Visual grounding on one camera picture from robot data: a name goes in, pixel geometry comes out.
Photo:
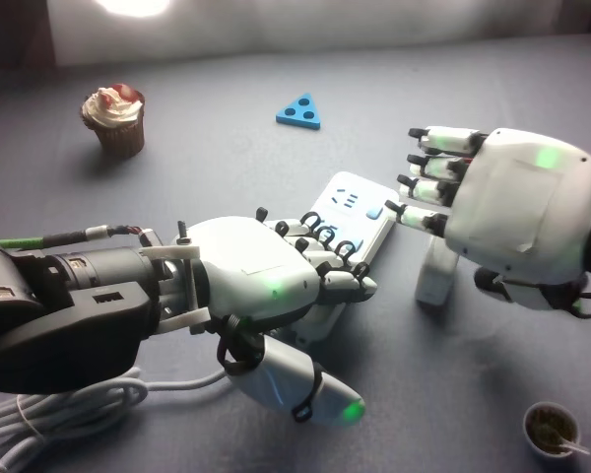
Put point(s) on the dark brown panel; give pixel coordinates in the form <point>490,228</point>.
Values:
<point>10,29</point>

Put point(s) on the chocolate cupcake white frosting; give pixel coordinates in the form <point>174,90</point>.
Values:
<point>113,118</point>

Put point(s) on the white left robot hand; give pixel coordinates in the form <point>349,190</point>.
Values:
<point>256,266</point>

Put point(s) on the small white bowl of soup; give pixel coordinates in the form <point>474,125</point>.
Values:
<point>546,424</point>

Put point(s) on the white power strip blue sockets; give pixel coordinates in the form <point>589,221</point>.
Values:
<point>354,197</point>

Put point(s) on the grey table cloth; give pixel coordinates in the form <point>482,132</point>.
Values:
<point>226,172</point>

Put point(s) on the blue triangle block three holes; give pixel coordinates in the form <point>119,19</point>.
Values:
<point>298,114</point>

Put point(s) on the small white spoon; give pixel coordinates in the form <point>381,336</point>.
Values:
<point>573,447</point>

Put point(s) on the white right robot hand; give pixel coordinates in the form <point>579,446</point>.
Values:
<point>522,207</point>

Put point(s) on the white power adapter block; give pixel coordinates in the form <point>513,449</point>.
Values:
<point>433,281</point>

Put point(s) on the white backdrop sheet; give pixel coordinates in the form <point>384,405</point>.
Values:
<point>325,24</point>

